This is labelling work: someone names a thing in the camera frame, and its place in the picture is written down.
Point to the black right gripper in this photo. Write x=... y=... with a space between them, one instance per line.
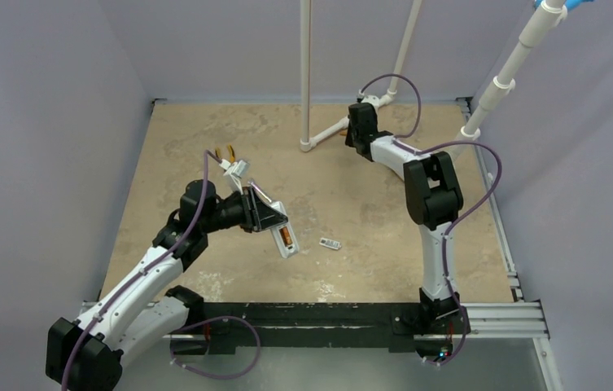
x=356 y=116

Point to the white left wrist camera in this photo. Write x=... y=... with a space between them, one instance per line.
x=234 y=172

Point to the silver open-end wrench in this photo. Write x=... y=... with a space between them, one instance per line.
x=260 y=192

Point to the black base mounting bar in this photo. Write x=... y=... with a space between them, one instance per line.
x=223 y=327

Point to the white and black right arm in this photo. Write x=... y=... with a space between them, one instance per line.
x=433 y=200

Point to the white remote battery cover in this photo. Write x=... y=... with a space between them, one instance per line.
x=330 y=244

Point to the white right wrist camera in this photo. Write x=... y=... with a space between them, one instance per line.
x=369 y=98

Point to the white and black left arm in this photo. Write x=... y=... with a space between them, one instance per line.
x=92 y=351

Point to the white universal AC remote control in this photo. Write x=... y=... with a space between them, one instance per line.
x=284 y=251

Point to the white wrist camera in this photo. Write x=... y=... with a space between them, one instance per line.
x=234 y=172
x=369 y=98

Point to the aluminium table frame rail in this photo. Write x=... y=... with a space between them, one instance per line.
x=518 y=319

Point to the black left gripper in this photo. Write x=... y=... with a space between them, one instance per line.
x=256 y=215

